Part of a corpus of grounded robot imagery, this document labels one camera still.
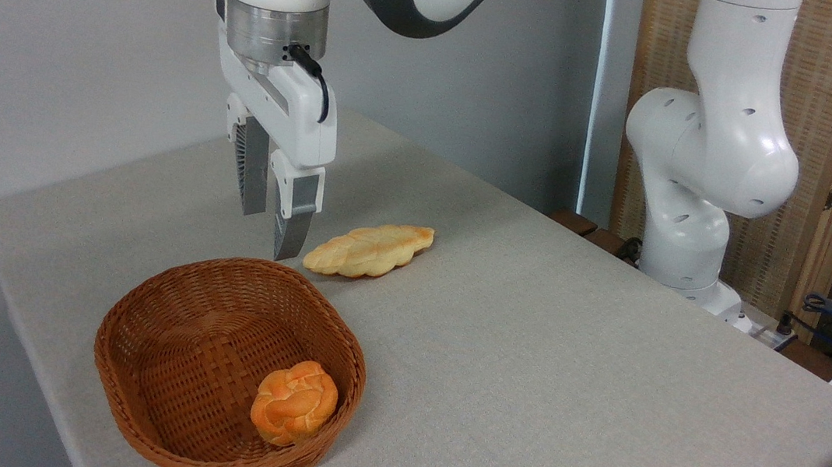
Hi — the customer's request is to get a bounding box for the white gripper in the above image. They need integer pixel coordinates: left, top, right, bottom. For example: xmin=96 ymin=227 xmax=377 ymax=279
xmin=185 ymin=0 xmax=353 ymax=267

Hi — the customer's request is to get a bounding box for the round orange bread roll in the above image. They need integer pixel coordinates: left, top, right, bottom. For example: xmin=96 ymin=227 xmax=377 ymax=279
xmin=247 ymin=355 xmax=342 ymax=453

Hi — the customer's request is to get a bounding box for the white robot base connector box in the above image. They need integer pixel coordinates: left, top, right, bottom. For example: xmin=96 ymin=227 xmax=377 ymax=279
xmin=731 ymin=303 xmax=801 ymax=354

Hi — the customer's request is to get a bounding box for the long braided bread loaf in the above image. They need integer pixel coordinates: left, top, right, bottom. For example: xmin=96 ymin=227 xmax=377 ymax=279
xmin=301 ymin=213 xmax=436 ymax=287

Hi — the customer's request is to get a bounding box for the brown wicker basket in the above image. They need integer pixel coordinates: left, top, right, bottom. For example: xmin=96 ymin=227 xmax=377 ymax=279
xmin=81 ymin=242 xmax=379 ymax=467

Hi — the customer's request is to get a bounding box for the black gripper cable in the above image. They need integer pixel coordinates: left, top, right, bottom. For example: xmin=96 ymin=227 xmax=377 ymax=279
xmin=278 ymin=43 xmax=337 ymax=125

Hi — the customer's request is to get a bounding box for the white vertical wall strip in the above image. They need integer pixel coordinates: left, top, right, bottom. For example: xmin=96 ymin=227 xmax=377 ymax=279
xmin=574 ymin=0 xmax=645 ymax=228

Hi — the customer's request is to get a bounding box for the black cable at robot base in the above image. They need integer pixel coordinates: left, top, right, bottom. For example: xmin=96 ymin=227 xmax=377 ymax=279
xmin=613 ymin=235 xmax=645 ymax=265

